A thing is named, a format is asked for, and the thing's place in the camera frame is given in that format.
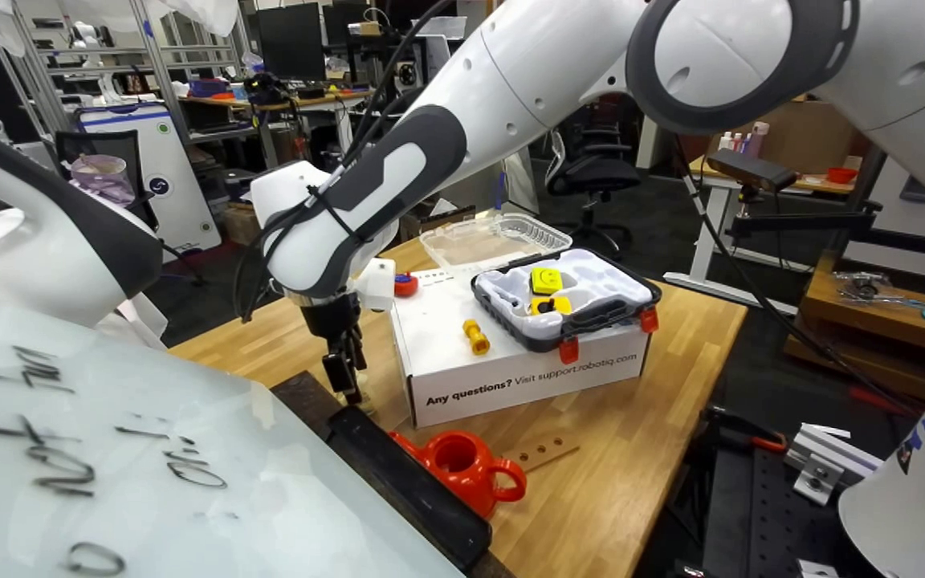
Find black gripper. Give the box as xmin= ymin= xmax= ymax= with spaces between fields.
xmin=298 ymin=289 xmax=370 ymax=409

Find white Lean Robotics cardboard box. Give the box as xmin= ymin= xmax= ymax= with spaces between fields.
xmin=389 ymin=253 xmax=653 ymax=433

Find yellow cylinder toy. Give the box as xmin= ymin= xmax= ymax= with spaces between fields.
xmin=458 ymin=317 xmax=495 ymax=359

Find red watering can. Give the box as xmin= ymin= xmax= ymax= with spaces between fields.
xmin=393 ymin=428 xmax=533 ymax=523

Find small brown cardboard box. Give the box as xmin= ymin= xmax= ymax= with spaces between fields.
xmin=219 ymin=198 xmax=273 ymax=253

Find glass whiteboard with writing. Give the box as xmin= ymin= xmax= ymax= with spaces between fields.
xmin=0 ymin=284 xmax=467 ymax=578

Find wooden block with holes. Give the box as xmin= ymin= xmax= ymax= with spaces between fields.
xmin=511 ymin=432 xmax=585 ymax=476

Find yellow smiley cube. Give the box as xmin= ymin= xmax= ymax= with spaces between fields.
xmin=528 ymin=266 xmax=565 ymax=299

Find yellow cup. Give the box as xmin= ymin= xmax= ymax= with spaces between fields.
xmin=530 ymin=296 xmax=574 ymax=321

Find white machine with blue logo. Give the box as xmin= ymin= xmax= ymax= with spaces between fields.
xmin=75 ymin=101 xmax=225 ymax=258

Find purple cloth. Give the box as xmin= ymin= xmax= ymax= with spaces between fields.
xmin=66 ymin=155 xmax=137 ymax=209

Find black office chair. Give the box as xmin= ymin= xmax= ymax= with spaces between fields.
xmin=543 ymin=126 xmax=643 ymax=259

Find white curved machine housing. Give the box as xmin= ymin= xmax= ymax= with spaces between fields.
xmin=0 ymin=110 xmax=169 ymax=350

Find black computer monitor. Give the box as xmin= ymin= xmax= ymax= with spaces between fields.
xmin=251 ymin=4 xmax=327 ymax=84

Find black chair under purple cloth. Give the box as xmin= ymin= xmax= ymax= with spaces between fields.
xmin=51 ymin=126 xmax=155 ymax=235

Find white legged wooden desk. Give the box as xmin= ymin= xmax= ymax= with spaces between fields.
xmin=662 ymin=148 xmax=884 ymax=317

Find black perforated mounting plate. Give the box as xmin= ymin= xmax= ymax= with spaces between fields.
xmin=634 ymin=404 xmax=873 ymax=578

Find black flat device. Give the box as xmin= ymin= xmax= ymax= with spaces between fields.
xmin=702 ymin=151 xmax=804 ymax=198

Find large brown cardboard box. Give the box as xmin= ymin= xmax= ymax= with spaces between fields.
xmin=711 ymin=102 xmax=846 ymax=180

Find grey metal parts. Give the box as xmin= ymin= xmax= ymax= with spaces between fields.
xmin=834 ymin=270 xmax=893 ymax=310

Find wooden shelf unit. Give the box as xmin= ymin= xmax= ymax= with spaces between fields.
xmin=781 ymin=250 xmax=925 ymax=404

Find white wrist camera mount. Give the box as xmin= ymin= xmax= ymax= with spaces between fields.
xmin=355 ymin=253 xmax=399 ymax=316

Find orange handled tool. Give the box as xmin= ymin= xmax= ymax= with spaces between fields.
xmin=712 ymin=410 xmax=796 ymax=458

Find silver aluminium bracket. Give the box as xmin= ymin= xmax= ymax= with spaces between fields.
xmin=781 ymin=421 xmax=886 ymax=506

